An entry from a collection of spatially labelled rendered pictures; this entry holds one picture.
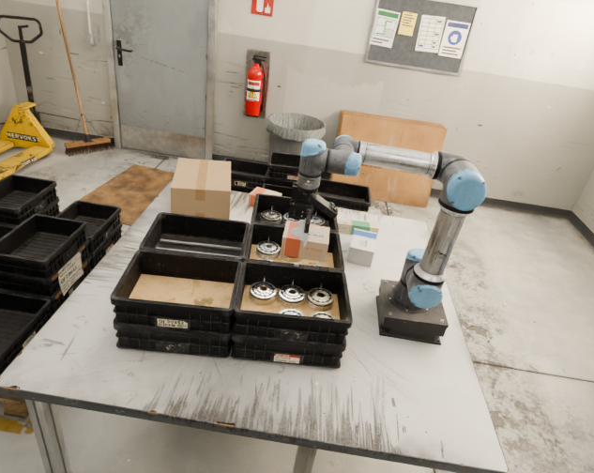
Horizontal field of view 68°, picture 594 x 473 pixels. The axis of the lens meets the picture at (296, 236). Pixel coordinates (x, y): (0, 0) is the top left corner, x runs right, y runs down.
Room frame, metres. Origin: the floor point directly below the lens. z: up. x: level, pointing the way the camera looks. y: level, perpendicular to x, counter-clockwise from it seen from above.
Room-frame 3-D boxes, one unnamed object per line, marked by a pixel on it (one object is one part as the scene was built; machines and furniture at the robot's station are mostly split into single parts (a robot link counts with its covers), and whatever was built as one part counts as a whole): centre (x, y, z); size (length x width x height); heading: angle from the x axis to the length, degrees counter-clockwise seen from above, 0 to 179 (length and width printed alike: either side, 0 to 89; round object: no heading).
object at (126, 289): (1.22, 0.38, 0.87); 0.40 x 0.30 x 0.11; 94
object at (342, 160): (1.36, -0.11, 1.39); 0.11 x 0.11 x 0.08; 88
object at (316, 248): (1.35, -0.03, 1.08); 0.16 x 0.12 x 0.07; 89
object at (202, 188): (2.19, 0.55, 0.80); 0.40 x 0.30 x 0.20; 12
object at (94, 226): (2.21, 1.28, 0.31); 0.40 x 0.30 x 0.34; 179
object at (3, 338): (1.41, 1.30, 0.26); 0.40 x 0.30 x 0.23; 179
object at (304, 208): (1.35, -0.01, 1.24); 0.09 x 0.08 x 0.12; 89
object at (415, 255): (1.46, -0.50, 0.97); 0.13 x 0.12 x 0.14; 178
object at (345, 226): (2.15, -0.32, 0.73); 0.24 x 0.06 x 0.06; 92
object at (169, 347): (1.22, 0.38, 0.76); 0.40 x 0.30 x 0.12; 94
